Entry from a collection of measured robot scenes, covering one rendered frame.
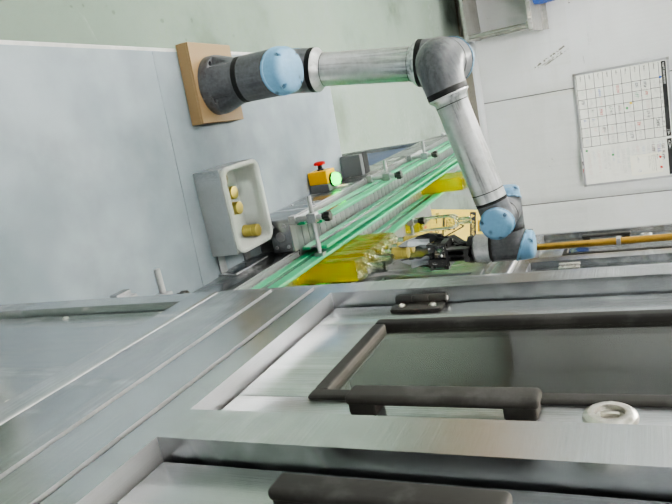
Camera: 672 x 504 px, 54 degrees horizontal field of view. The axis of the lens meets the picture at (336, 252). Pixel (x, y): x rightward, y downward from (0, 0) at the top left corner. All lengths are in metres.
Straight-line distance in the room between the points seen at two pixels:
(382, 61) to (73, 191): 0.80
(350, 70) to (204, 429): 1.32
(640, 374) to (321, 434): 0.25
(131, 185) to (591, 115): 6.43
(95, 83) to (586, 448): 1.29
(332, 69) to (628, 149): 6.06
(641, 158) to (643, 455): 7.23
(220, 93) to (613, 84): 6.14
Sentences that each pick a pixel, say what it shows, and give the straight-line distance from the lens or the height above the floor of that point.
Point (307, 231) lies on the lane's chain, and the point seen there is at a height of 0.88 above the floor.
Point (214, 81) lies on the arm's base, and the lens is 1.73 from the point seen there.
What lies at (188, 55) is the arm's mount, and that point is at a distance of 1.75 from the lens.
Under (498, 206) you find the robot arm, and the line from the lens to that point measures 1.56.
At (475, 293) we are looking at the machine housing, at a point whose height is 1.61.
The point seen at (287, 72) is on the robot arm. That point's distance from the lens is 1.68.
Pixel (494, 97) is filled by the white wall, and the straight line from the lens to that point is 7.70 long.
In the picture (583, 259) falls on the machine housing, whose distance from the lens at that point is 2.10.
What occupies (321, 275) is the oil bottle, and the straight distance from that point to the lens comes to 1.80.
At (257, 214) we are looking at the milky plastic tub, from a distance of 1.83.
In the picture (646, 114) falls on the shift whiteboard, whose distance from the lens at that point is 7.57.
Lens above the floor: 1.79
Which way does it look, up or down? 26 degrees down
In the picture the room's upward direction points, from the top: 85 degrees clockwise
